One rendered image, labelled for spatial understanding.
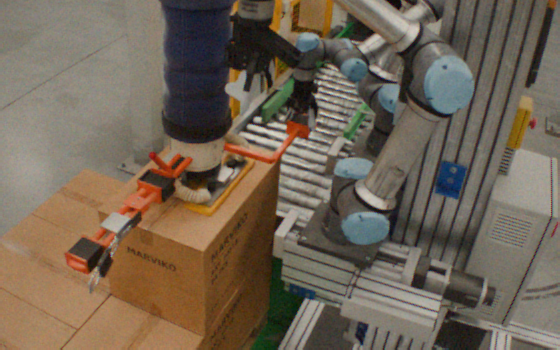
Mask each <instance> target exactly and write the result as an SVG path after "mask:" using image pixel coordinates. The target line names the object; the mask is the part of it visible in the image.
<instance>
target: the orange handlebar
mask: <svg viewBox="0 0 560 350"><path fill-rule="evenodd" d="M299 133H300V129H299V128H296V127H295V128H294V129H293V131H292V132H291V133H290V134H289V136H288V137H287V138H286V139H285V140H284V142H283V143H282V144H281V145H280V147H279V149H278V150H277V151H276V153H275V154H274V155H272V156H268V155H265V154H261V153H258V152H255V151H251V150H248V149H245V148H241V146H238V145H235V144H230V143H227V142H224V147H223V150H224V151H227V152H230V153H233V154H237V155H241V156H244V157H247V158H251V159H254V160H257V161H260V162H264V163H267V164H272V163H275V164H277V162H278V161H279V160H280V159H281V157H282V156H283V155H284V153H285V152H286V151H287V150H288V147H289V146H290V145H291V143H292V142H293V141H294V140H295V138H296V137H297V136H298V134H299ZM180 158H181V155H180V154H178V153H177V154H176V155H175V156H174V157H173V158H172V159H171V160H170V161H169V162H168V163H167V165H168V166H169V167H171V166H173V165H174V164H175V163H176V162H177V161H178V160H179V159H180ZM192 161H193V159H192V158H191V157H187V158H186V159H185V160H184V161H183V162H182V163H181V164H180V165H179V166H178V167H177V168H176V169H175V170H174V171H173V172H172V174H174V177H175V178H176V177H177V176H178V175H179V174H180V173H181V172H182V171H183V170H184V169H185V168H186V167H187V166H188V165H189V164H190V163H191V162H192ZM145 194H146V189H144V188H141V189H140V190H139V191H137V192H136V193H135V194H131V196H130V197H129V198H128V199H126V200H125V201H124V202H123V204H125V205H123V206H122V207H121V208H120V209H119V210H118V212H117V213H118V214H120V215H123V216H124V215H125V214H126V213H127V212H128V213H131V214H130V215H129V216H128V218H131V219H132V218H133V217H134V216H135V215H136V213H137V212H138V211H141V215H143V214H144V213H145V212H146V211H147V210H148V209H149V208H150V207H149V205H150V204H151V203H152V202H153V201H154V200H155V199H156V198H157V197H158V195H157V193H156V192H152V193H151V194H150V195H149V196H148V197H147V198H146V199H145V198H143V196H144V195H145ZM105 234H106V230H105V229H104V228H100V229H99V230H98V231H97V232H96V233H95V234H94V235H93V236H92V237H91V238H92V239H95V240H97V241H99V240H100V239H101V238H102V237H103V236H104V235H105ZM115 235H116V234H115V233H114V232H112V233H110V235H109V236H108V237H107V238H106V239H105V240H104V241H103V242H102V243H104V248H105V250H106V248H107V247H109V246H110V244H111V243H112V241H113V240H112V239H113V238H114V236H115ZM69 265H70V267H71V269H73V270H75V271H77V272H83V271H85V270H86V267H85V266H84V265H83V264H80V263H77V262H75V261H74V260H72V259H70V262H69Z"/></svg>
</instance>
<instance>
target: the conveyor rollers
mask: <svg viewBox="0 0 560 350"><path fill-rule="evenodd" d="M316 71H317V73H315V78H314V83H312V84H314V85H315V86H317V87H319V89H318V93H317V94H315V93H313V94H314V99H317V103H318V106H319V113H318V119H317V127H316V129H314V131H313V132H312V133H311V134H310V136H308V139H305V138H302V137H298V136H297V137H296V138H295V140H294V141H293V142H292V143H291V145H290V146H289V147H288V150H287V151H286V152H285V153H284V154H285V155H283V156H282V161H281V164H283V165H281V172H280V175H283V176H286V177H289V178H286V177H283V176H280V183H279V187H281V188H284V189H287V190H290V191H293V192H296V193H299V194H302V195H305V196H310V197H313V198H316V199H319V200H322V199H323V198H324V196H325V194H326V193H327V191H326V190H329V188H330V187H331V184H332V180H331V179H332V178H333V175H330V174H326V173H325V168H326V167H325V166H326V161H327V154H328V152H329V151H330V149H331V148H332V145H333V144H334V142H335V141H336V139H337V138H338V136H340V137H342V135H343V130H344V129H345V128H346V126H347V125H348V123H349V122H350V121H351V119H352V118H353V116H354V115H355V113H356V112H357V111H358V109H359V108H360V106H361V105H362V104H363V101H362V100H361V99H360V97H359V95H358V94H357V92H356V82H352V81H350V80H348V79H347V78H346V77H344V76H343V75H342V74H341V72H340V71H339V70H338V69H337V68H336V67H335V66H334V65H332V64H331V62H324V63H323V64H322V65H321V66H319V67H318V68H317V69H316ZM287 101H288V99H287V100H286V101H285V102H284V104H283V105H282V107H281V108H280V109H279V110H278V111H277V112H276V113H275V114H274V115H273V116H271V117H270V118H269V119H268V120H267V121H266V122H265V123H264V122H261V118H262V111H261V113H260V118H259V117H255V118H254V120H253V125H252V124H248V125H247V127H246V132H243V131H241V132H240V133H239V136H241V137H243V138H244V139H246V141H248V143H249V144H250V143H251V144H250V145H253V144H254V145H253V146H256V147H260V146H261V147H260V149H263V147H264V149H263V150H266V149H267V150H266V151H270V150H271V151H270V152H274V151H275V152H274V153H276V151H277V150H278V149H279V147H280V145H281V144H282V143H283V142H284V140H285V139H286V138H287V137H288V136H289V134H288V133H286V127H287V120H286V121H285V118H286V116H287ZM373 117H374V116H371V115H368V114H367V115H366V116H365V118H364V119H363V121H362V122H361V124H360V125H359V127H358V128H357V130H356V131H355V133H354V134H353V136H352V137H351V139H350V140H349V141H351V142H355V141H356V140H357V138H358V136H359V135H360V133H361V131H362V130H363V128H364V127H368V125H369V124H370V122H371V120H372V119H373ZM253 134H254V135H253ZM281 142H282V143H281ZM257 145H258V146H257ZM309 151H310V152H309ZM287 155H288V156H287ZM291 156H292V157H291ZM294 157H295V158H294ZM297 158H298V159H297ZM301 159H302V160H301ZM304 160H305V161H304ZM307 161H309V162H307ZM312 162H313V163H312ZM315 163H316V164H315ZM318 164H319V165H318ZM285 165H287V166H285ZM321 165H322V166H321ZM288 166H290V167H288ZM291 167H293V168H291ZM294 168H296V169H294ZM298 169H300V170H298ZM301 170H303V171H301ZM304 171H306V172H304ZM307 172H310V173H307ZM312 173H314V174H312ZM315 174H317V175H315ZM318 175H320V176H318ZM321 176H323V177H321ZM325 177H327V178H325ZM290 178H292V179H290ZM328 178H330V179H328ZM293 179H296V180H299V181H302V182H305V183H308V184H305V183H302V182H299V181H296V180H293ZM310 184H313V186H316V187H319V188H322V189H325V190H322V189H319V188H316V187H313V186H310ZM305 196H301V195H298V194H295V193H292V192H289V191H286V190H283V189H280V188H279V195H278V199H279V200H282V201H285V202H288V203H291V204H294V205H297V206H300V207H303V208H307V209H311V210H314V211H315V210H316V209H317V207H318V205H319V204H320V202H321V201H318V200H315V199H312V198H308V197H305ZM291 209H293V210H296V211H299V212H300V215H303V216H306V217H309V218H310V216H312V215H313V213H314V212H312V211H307V210H304V209H301V208H298V207H295V206H292V205H289V204H286V203H283V202H280V201H278V206H277V210H279V211H282V212H285V213H289V211H290V210H291Z"/></svg>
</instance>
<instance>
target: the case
mask: <svg viewBox="0 0 560 350"><path fill-rule="evenodd" d="M281 161H282V157H281V159H280V160H279V161H278V162H277V164H275V163H272V164H267V163H264V162H260V161H257V160H255V164H254V166H253V167H252V168H251V169H250V170H249V171H248V173H247V174H246V175H245V176H244V177H243V179H242V180H241V181H240V182H239V183H238V185H237V187H236V188H235V189H234V190H233V192H231V193H230V194H229V195H228V196H227V198H226V199H225V200H224V201H223V202H222V204H221V205H220V206H219V207H218V208H217V210H216V211H215V212H214V213H213V214H212V216H211V217H208V216H205V215H202V214H199V213H196V212H193V211H190V210H187V209H185V208H184V203H185V200H184V201H183V200H182V198H180V197H177V196H173V195H171V196H170V197H169V198H168V199H167V200H166V201H165V202H162V199H161V202H162V203H161V204H160V203H157V202H154V201H153V202H152V203H151V204H150V205H149V207H150V208H149V209H148V210H147V211H146V212H145V213H144V214H143V215H142V220H141V221H140V222H139V224H138V225H137V226H136V227H135V228H134V229H133V228H132V231H131V232H130V233H129V234H128V235H127V236H126V238H125V239H124V240H122V241H121V242H120V244H119V245H118V247H117V249H116V252H115V254H114V255H113V257H112V259H113V260H114V262H113V263H112V264H111V267H110V269H109V271H108V272H107V274H108V281H109V287H110V288H111V293H112V294H114V295H115V296H118V297H120V298H123V299H125V300H127V301H130V302H132V303H134V304H135V305H137V306H138V307H141V308H143V309H146V310H148V311H150V312H153V313H155V314H158V315H159V316H162V317H164V318H166V319H169V320H171V321H174V322H176V323H178V324H181V325H183V326H186V327H188V328H190V329H193V330H195V331H198V332H200V333H202V334H206V332H207V331H208V330H209V328H210V327H211V325H212V324H213V322H214V321H215V320H216V319H217V318H218V316H219V315H220V313H221V312H222V310H223V309H224V307H225V306H226V304H227V303H228V302H229V300H230V298H231V297H232V295H233V294H234V292H235V291H236V289H237V288H238V286H239V285H240V283H241V282H242V280H243V279H244V278H245V276H246V275H247V273H248V272H249V271H250V270H251V268H252V267H253V265H254V264H255V262H256V261H257V259H258V258H259V257H260V255H261V254H262V252H263V251H264V249H265V248H266V246H267V245H268V243H269V242H271V240H272V239H273V237H274V236H275V228H276V217H277V206H278V195H279V183H280V172H281ZM156 166H157V165H156V164H155V163H154V162H153V160H152V161H151V162H150V163H149V164H148V165H147V166H145V167H144V168H143V169H142V170H141V171H140V172H138V173H137V174H136V175H135V176H134V177H133V178H131V179H130V180H129V182H128V183H127V184H125V185H124V186H123V187H122V188H121V189H120V190H118V191H117V192H116V193H115V194H114V196H112V197H111V198H110V199H109V200H108V201H107V202H106V203H104V204H103V206H102V207H101V208H100V209H99V208H98V210H97V211H98V218H99V225H100V224H101V223H102V222H103V221H104V220H106V218H108V217H109V216H110V215H111V214H112V213H113V212H115V213H117V212H118V210H119V209H120V208H121V207H122V206H123V205H125V204H123V202H124V201H125V200H126V199H128V198H129V197H130V196H131V194H135V193H136V192H137V191H136V189H135V187H136V185H137V179H138V178H139V177H140V176H141V175H143V174H144V173H145V172H146V171H147V170H148V169H151V168H152V167H153V168H155V167H156ZM151 171H152V169H151Z"/></svg>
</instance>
